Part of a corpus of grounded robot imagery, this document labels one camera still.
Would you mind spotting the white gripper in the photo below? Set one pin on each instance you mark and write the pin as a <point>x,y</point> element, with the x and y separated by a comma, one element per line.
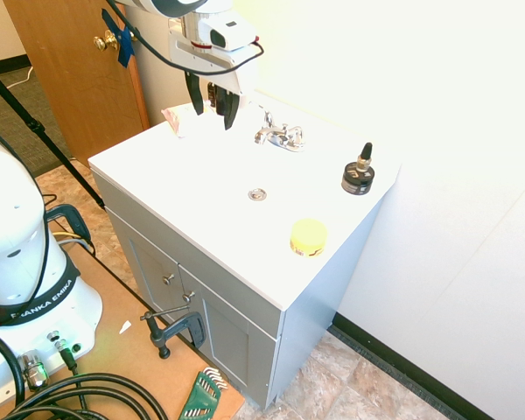
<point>203,59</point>

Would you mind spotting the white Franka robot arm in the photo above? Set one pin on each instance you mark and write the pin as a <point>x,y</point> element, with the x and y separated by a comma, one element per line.
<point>13,245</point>

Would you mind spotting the pink white cloth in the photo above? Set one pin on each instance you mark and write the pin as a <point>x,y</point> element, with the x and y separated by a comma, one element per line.
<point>175,119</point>

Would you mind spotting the chrome sink faucet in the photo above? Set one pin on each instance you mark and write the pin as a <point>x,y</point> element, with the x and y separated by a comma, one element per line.
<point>280,133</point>

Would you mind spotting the white sink countertop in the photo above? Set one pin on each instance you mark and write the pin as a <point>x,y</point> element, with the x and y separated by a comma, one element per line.
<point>245,188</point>

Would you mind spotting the chrome sink drain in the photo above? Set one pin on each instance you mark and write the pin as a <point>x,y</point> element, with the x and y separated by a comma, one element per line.
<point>257,193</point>

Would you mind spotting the blue painter tape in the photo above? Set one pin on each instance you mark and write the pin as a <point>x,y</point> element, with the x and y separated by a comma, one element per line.
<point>120,37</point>

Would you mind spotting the brass door knob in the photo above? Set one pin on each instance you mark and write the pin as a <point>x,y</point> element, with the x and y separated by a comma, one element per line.
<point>105,41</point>

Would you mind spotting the brown wooden door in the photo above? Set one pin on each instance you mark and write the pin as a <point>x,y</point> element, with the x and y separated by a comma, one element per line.
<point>76,74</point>

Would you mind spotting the black dropper bottle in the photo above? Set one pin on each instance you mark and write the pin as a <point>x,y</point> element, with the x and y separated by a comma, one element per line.
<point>359,173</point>

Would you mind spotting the yellow round jar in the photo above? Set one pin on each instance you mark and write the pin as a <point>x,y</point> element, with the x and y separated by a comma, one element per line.
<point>308,238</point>

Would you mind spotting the black tripod leg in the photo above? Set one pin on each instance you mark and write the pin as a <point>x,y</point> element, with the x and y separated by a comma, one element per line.
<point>39,131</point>

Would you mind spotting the grey vanity cabinet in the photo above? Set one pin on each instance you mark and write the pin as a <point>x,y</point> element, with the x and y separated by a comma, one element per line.
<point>192,280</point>

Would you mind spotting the round metal cabinet knob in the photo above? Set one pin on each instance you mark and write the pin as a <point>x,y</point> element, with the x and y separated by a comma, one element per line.
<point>169,278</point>
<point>188,297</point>

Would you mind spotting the black C-clamp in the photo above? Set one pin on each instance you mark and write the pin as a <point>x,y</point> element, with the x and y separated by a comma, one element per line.
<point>72,221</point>
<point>175,328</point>

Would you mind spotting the brown wooden base board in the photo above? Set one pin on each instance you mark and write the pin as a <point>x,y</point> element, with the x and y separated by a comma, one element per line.
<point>127,332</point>

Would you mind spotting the green hex key set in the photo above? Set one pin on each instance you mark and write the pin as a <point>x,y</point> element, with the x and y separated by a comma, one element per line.
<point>201,394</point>

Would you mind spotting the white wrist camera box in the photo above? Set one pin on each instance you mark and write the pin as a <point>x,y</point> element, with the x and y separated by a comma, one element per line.
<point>226,31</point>

